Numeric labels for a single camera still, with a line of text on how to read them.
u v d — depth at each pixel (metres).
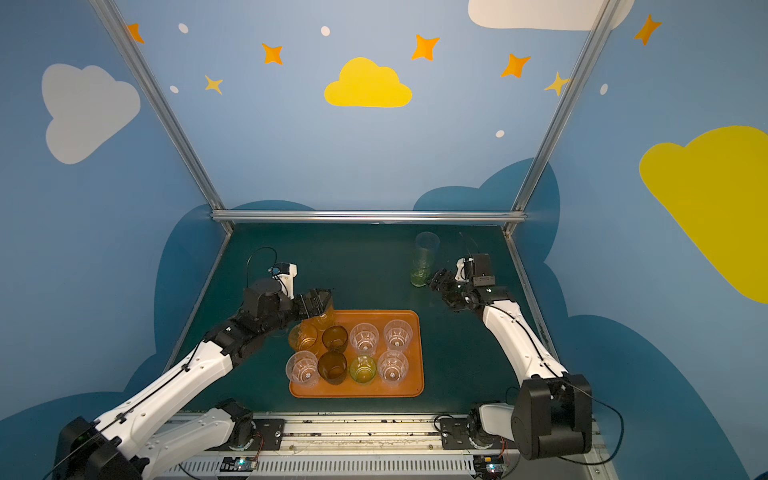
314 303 0.70
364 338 0.90
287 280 0.70
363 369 0.84
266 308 0.60
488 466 0.71
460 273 0.76
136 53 0.75
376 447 0.73
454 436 0.74
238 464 0.70
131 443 0.41
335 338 0.88
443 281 0.75
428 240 1.01
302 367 0.84
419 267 1.04
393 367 0.85
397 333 0.88
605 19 0.70
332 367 0.83
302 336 0.88
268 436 0.74
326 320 0.92
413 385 0.82
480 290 0.61
